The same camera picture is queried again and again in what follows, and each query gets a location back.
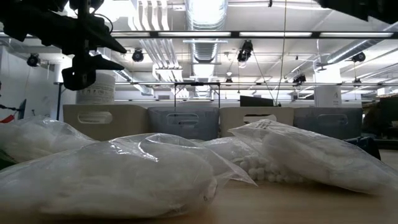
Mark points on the white column with sign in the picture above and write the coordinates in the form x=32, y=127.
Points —
x=328, y=93

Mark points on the white plastic bin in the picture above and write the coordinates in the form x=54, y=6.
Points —
x=236, y=121
x=124, y=121

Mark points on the clear bag handwritten variety pack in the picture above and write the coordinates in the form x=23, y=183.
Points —
x=326, y=155

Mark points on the red tool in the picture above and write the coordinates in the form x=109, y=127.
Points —
x=7, y=119

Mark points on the black ceiling spotlight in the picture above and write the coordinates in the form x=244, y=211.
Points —
x=299, y=78
x=359, y=57
x=137, y=56
x=33, y=60

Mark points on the rig frame light bar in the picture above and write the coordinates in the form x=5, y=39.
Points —
x=248, y=34

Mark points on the black stand pole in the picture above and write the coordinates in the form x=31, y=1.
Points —
x=59, y=102

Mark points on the gray plastic bin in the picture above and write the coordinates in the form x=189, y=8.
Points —
x=183, y=124
x=329, y=124

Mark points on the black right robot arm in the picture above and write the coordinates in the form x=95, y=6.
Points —
x=357, y=7

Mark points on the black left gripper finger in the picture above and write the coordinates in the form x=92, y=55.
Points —
x=99, y=37
x=81, y=74

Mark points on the clear bag of cotton balls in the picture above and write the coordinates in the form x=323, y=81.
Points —
x=248, y=158

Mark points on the blue tool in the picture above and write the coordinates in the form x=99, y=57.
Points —
x=22, y=109

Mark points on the black monitor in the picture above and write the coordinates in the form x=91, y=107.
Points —
x=255, y=101

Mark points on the silver ceiling air duct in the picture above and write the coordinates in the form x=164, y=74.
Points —
x=205, y=49

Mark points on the clear bag of cotton pads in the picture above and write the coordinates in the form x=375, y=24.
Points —
x=37, y=137

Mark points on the large clear bag of cotton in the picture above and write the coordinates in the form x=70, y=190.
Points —
x=109, y=177

